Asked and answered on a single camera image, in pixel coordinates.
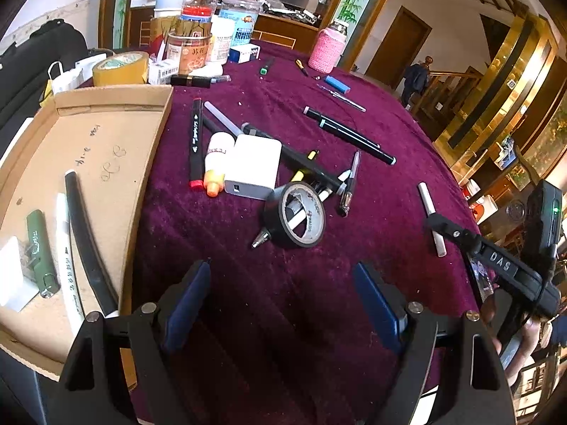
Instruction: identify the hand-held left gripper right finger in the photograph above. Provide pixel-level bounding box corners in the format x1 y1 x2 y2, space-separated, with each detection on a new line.
352 261 517 425

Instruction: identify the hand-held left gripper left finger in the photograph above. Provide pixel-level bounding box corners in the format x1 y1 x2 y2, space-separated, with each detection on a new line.
57 259 213 425

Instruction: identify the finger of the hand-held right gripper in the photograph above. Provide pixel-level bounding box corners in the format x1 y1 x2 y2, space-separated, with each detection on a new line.
424 213 521 282

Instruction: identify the clear gel pen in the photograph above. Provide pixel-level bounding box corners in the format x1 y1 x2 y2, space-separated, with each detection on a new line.
339 151 361 217

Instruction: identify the black tape roll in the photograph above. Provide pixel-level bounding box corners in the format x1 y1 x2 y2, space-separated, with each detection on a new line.
262 181 327 249

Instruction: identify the black marker with teal band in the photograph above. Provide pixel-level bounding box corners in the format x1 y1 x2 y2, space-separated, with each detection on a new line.
302 106 397 166

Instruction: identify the yellow black pen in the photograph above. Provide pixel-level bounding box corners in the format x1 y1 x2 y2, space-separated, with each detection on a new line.
290 149 320 182

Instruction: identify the long black marker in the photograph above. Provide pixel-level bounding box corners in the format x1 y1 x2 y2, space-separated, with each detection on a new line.
241 123 350 187

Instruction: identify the cardboard tray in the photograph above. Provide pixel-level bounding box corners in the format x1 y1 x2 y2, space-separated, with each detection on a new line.
0 84 174 384

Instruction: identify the person's right hand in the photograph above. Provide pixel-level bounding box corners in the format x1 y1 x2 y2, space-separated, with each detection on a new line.
481 294 554 386

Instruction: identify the white stick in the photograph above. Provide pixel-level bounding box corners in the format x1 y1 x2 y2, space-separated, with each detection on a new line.
417 182 447 257

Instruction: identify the purple velvet tablecloth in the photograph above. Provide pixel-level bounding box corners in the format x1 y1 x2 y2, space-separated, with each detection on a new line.
130 40 483 425

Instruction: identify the black metal-tipped tool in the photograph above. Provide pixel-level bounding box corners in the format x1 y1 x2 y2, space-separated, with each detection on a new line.
251 226 275 249

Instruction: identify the black flat strip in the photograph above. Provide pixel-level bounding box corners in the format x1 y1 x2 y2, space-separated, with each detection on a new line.
64 172 119 317

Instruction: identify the white marker with print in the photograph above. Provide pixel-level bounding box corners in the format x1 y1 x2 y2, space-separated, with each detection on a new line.
55 192 85 333

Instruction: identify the wooden stair railing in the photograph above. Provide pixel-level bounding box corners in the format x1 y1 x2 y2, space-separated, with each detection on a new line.
412 55 483 129

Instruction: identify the white bottle with orange cap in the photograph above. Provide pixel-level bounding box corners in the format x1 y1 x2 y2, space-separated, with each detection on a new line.
203 132 236 198

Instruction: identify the white power bank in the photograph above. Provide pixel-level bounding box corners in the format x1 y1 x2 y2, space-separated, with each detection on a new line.
223 135 283 201

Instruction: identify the clear tester pen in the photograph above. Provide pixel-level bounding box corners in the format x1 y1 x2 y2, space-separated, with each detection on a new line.
320 84 367 113

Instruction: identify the green lighter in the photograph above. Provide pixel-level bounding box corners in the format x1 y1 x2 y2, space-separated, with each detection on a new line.
27 209 60 297

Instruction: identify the black marker with red cap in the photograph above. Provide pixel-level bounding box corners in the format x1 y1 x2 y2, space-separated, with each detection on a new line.
188 98 204 189

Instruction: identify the white charger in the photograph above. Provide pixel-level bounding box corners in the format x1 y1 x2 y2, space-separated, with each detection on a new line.
0 236 38 313

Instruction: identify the blue lighter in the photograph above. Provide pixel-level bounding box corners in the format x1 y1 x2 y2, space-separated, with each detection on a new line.
324 75 352 94

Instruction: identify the wooden door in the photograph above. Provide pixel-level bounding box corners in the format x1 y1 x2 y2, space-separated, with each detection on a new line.
367 6 432 91

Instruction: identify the translucent white pen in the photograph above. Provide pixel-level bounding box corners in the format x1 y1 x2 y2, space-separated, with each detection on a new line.
203 101 243 137

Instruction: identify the pink knitted bottle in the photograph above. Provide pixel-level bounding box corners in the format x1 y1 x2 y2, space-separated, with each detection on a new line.
308 18 350 74

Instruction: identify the small white barcode box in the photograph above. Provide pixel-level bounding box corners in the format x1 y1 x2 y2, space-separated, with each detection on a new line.
147 59 180 86

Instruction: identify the white tube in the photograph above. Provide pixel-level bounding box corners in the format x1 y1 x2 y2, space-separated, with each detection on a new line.
188 64 224 78

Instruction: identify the yellow tape roll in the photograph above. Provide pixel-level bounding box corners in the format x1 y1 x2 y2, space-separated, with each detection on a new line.
92 52 150 87

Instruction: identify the clear jar with brown label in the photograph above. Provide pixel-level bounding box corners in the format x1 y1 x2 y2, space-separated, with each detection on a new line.
166 31 212 76

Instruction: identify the blue and white box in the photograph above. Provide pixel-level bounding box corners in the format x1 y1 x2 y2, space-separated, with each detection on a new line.
229 43 260 64

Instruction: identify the wooden sideboard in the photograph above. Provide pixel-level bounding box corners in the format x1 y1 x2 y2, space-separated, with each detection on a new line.
252 9 320 54

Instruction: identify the white paper bag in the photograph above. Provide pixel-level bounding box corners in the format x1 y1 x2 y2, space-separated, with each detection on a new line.
46 59 96 96

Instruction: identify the white medicine bottle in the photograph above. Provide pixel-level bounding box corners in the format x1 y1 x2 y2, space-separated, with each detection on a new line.
208 18 235 63

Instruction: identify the gold box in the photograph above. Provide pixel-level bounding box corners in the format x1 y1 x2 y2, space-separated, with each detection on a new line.
149 15 182 60

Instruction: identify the patterned jar with red lid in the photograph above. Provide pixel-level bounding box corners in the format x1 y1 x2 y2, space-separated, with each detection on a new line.
178 5 213 38

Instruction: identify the large jar with blue label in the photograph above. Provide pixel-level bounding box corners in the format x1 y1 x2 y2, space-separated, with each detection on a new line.
217 0 263 49

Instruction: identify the black padded chair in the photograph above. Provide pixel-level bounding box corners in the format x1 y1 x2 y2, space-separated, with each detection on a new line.
0 18 89 125

